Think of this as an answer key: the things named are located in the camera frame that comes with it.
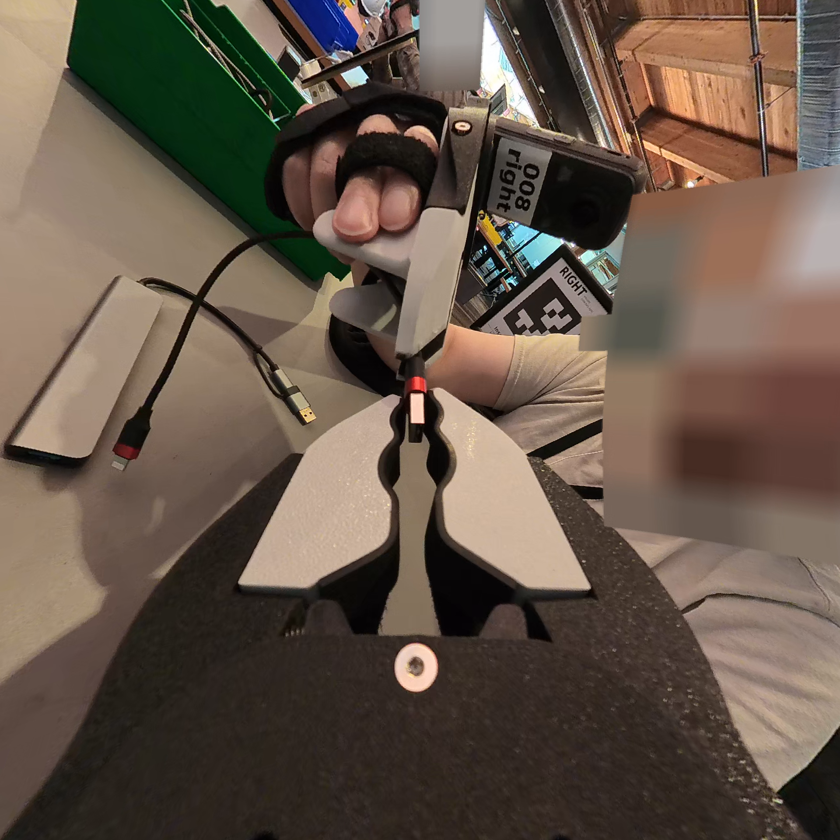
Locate green plastic bin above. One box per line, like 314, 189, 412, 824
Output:
66, 0, 352, 282

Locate thin grey cable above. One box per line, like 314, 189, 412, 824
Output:
177, 0, 273, 116

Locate person's right hand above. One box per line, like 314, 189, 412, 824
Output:
283, 113, 439, 240

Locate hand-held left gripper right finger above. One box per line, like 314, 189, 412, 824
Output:
425, 390, 593, 597

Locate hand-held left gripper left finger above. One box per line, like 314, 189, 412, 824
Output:
238, 395, 403, 589

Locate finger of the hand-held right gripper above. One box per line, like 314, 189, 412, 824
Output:
395, 206, 475, 363

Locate thin ceiling pipe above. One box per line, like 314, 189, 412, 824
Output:
748, 0, 770, 178

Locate person's right forearm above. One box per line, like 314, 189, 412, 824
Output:
441, 323, 610, 427

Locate black usb cable red plugs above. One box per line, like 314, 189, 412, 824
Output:
110, 228, 431, 472

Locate blue plastic bin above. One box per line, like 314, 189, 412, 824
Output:
289, 0, 361, 48

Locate large silver ventilation duct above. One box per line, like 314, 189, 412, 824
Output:
796, 0, 840, 173

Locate black white marker sign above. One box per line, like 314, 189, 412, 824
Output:
469, 244, 621, 337

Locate small silver ventilation duct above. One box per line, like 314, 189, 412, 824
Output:
541, 0, 621, 155

